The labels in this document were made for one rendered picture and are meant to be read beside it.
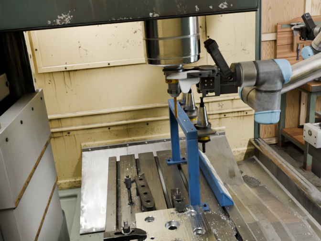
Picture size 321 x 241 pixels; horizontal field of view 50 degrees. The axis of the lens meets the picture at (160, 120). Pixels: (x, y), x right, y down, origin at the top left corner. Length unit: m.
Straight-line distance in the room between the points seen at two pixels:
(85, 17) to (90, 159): 1.35
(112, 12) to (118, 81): 1.20
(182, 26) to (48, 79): 1.26
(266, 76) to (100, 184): 1.22
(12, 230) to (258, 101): 0.75
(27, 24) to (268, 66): 0.65
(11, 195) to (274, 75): 0.76
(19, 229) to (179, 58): 0.58
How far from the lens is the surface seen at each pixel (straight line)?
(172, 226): 1.16
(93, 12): 0.84
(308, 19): 2.32
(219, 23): 2.05
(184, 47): 0.91
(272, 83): 1.04
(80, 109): 2.06
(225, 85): 1.01
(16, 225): 0.91
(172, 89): 0.98
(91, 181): 1.98
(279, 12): 3.96
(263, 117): 1.07
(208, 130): 1.24
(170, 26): 0.89
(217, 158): 2.06
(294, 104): 4.23
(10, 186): 0.86
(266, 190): 1.91
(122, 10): 0.84
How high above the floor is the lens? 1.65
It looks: 18 degrees down
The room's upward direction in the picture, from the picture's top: 5 degrees counter-clockwise
